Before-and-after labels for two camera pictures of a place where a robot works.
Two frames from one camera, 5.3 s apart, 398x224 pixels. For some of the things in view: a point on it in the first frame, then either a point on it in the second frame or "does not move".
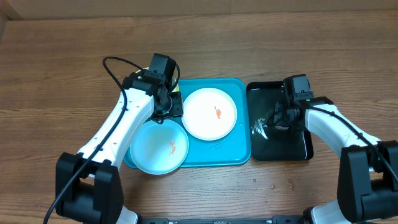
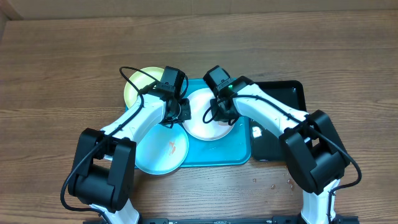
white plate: x=209 y=114 does not move
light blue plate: x=159 y=149 does not move
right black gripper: x=280 y=121 -> x=220 y=116
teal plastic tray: x=233 y=150 does not move
